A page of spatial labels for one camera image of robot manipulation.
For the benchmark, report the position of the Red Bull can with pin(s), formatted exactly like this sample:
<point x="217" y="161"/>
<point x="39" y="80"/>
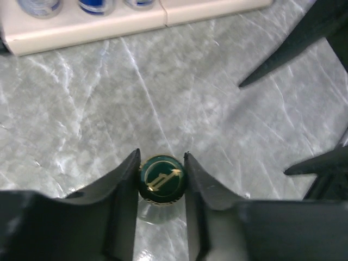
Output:
<point x="96" y="7"/>

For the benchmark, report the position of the green Perrier bottle front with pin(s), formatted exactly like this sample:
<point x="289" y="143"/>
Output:
<point x="162" y="183"/>

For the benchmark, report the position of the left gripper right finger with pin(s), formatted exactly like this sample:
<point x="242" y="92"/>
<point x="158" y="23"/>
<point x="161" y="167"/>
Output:
<point x="222" y="225"/>

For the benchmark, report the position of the silver can red tab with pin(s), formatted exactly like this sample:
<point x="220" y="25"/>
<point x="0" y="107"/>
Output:
<point x="139" y="4"/>

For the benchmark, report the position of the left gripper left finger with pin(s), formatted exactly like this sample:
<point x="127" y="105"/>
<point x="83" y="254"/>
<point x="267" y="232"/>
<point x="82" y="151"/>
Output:
<point x="96" y="222"/>

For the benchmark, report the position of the light blue drink can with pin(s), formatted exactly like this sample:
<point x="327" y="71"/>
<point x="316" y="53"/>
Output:
<point x="41" y="8"/>

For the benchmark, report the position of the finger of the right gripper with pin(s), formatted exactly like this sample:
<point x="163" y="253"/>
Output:
<point x="324" y="19"/>
<point x="330" y="169"/>

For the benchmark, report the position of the beige checkered shelf rack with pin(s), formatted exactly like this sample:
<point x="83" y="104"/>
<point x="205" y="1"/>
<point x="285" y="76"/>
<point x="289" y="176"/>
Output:
<point x="23" y="34"/>

